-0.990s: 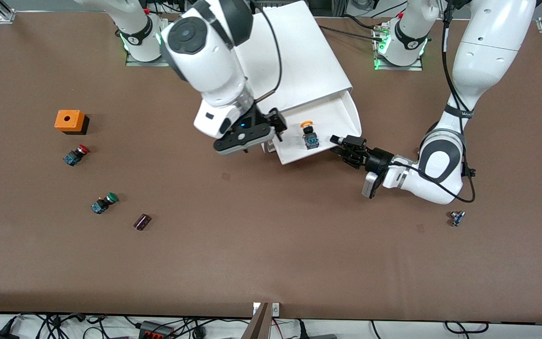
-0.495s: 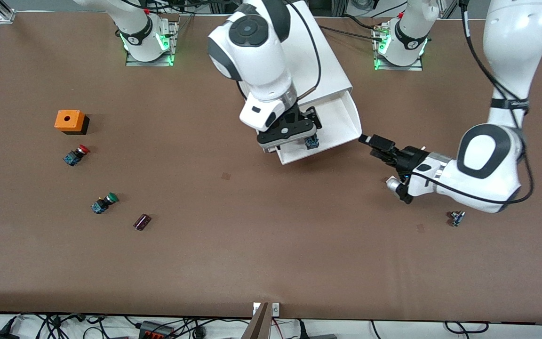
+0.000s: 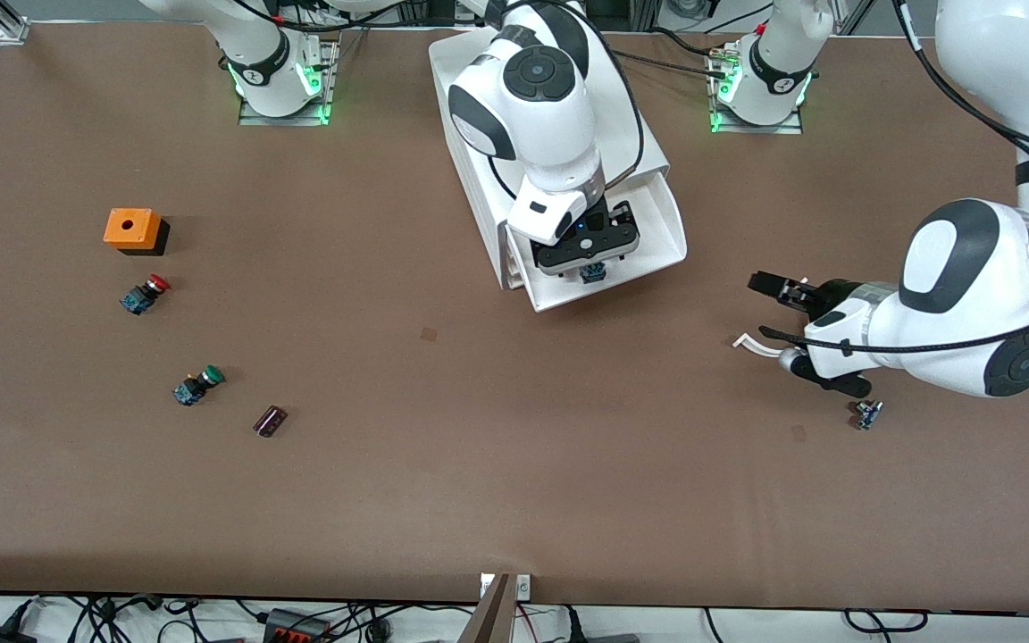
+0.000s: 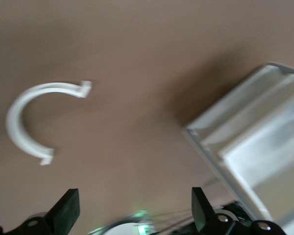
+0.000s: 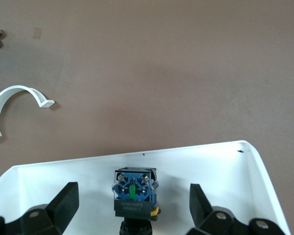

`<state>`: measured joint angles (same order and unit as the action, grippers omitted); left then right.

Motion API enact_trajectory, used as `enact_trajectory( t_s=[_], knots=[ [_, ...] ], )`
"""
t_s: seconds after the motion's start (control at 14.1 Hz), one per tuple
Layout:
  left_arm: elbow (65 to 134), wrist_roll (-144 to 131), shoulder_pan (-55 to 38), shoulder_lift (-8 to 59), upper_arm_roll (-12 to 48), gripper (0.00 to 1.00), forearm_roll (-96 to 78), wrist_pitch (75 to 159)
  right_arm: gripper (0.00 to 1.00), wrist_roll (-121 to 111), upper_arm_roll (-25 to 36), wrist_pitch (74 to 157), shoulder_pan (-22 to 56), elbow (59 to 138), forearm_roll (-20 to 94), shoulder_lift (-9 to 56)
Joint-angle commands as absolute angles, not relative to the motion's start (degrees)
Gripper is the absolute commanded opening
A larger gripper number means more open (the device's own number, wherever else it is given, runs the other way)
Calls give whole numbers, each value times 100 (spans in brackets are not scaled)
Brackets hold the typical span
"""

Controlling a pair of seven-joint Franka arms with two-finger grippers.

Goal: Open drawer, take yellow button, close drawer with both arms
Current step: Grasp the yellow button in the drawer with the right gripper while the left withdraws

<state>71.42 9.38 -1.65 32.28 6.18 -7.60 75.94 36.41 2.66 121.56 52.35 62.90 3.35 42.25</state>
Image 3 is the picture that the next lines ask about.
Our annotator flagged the black looped floor cable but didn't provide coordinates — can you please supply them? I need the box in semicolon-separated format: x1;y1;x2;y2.
842;608;932;636

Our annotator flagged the aluminium corner profile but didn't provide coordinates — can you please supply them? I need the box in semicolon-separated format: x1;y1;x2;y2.
0;0;32;45

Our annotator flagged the black cable on table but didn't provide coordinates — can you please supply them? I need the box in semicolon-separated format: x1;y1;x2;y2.
607;48;732;79

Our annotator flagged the white drawer with black tab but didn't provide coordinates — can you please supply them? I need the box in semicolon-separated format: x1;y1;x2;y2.
521;171;689;313

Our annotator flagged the orange box with hole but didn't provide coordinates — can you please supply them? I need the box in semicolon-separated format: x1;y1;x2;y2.
103;208;171;257

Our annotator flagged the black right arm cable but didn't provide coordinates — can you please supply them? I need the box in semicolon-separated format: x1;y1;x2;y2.
479;0;646;208

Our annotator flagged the red push button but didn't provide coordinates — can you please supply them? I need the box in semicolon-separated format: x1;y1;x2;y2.
120;275;172;316

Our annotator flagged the black power strip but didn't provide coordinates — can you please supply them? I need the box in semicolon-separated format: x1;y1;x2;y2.
263;608;330;643

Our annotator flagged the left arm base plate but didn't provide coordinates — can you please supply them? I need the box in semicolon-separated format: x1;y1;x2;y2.
708;45;805;136

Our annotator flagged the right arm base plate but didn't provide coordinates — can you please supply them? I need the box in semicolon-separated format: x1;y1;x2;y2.
238;40;339;127

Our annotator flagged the green push button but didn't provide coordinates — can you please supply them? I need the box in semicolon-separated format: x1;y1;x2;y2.
172;364;226;408

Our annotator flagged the white drawer cabinet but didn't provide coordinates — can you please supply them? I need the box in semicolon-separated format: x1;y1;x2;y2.
428;27;673;292

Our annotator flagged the white table edge bracket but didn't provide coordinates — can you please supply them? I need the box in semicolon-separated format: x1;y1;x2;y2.
479;573;533;600

